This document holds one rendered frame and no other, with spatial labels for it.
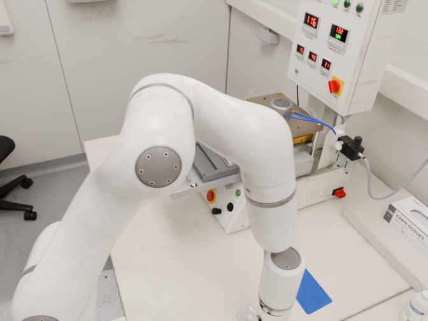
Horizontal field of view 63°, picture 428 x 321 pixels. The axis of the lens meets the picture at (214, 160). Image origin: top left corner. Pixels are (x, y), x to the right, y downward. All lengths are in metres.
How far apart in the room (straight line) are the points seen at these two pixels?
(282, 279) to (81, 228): 0.39
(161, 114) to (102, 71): 2.14
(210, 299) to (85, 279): 0.56
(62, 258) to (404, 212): 1.12
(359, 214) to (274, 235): 0.81
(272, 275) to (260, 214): 0.18
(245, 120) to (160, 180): 0.15
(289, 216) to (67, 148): 2.37
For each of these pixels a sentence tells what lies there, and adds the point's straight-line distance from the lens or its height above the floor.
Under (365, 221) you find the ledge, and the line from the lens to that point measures 1.40.
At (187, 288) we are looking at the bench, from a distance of 1.16.
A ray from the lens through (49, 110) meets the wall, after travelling 2.67.
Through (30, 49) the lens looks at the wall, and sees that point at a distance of 2.50.
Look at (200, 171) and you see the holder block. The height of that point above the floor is 1.00.
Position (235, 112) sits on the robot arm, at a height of 1.48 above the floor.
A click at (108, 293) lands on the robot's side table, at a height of 0.75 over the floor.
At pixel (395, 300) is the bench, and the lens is 1.29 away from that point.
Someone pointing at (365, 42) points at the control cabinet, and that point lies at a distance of 1.15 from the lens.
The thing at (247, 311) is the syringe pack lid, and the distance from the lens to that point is 1.05.
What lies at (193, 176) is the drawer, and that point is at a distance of 1.17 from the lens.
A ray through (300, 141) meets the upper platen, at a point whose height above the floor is 1.04.
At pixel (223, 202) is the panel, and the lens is 1.30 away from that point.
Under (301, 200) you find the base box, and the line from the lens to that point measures 1.38.
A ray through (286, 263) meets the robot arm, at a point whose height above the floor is 1.14.
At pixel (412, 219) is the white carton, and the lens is 1.38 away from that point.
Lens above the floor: 1.73
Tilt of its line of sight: 38 degrees down
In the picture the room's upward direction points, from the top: 2 degrees clockwise
